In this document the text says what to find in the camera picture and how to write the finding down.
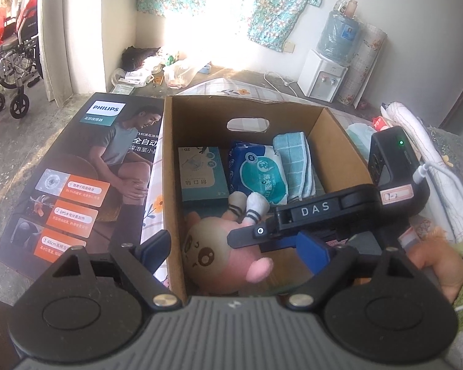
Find pink plush pig doll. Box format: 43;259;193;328
182;191;273;296

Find pile of bags on floor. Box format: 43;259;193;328
111;46;212;95

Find plaid cartoon bed sheet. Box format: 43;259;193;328
141;79;371;296

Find wheelchair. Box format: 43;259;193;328
0;0;43;119

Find blue wet wipes pack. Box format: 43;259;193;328
228;141;288;205

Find blue water jug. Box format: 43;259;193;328
316;10;362;67

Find black Philips foot-bath box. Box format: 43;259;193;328
0;93;164;280

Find person's right hand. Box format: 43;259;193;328
407;238;463;303

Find white tied plastic bag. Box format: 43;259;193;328
345;123;376;161

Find rolled floral mat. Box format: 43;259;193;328
337;23;387;108

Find white water dispenser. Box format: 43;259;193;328
297;50;348;103

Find brown cardboard box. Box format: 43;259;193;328
161;94;376;303

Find blue checkered towel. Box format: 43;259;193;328
273;132;316;202

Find pink wet wipes pack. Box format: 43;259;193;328
372;116;392;132

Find white power cable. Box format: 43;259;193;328
262;70;298;95

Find blue mask box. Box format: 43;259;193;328
178;146;229;205

